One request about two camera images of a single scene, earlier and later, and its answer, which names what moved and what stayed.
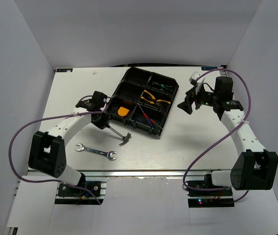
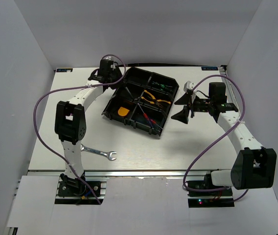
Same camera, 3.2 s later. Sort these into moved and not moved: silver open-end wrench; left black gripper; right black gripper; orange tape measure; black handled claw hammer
Moved: black handled claw hammer; right black gripper; left black gripper
Not moved: silver open-end wrench; orange tape measure
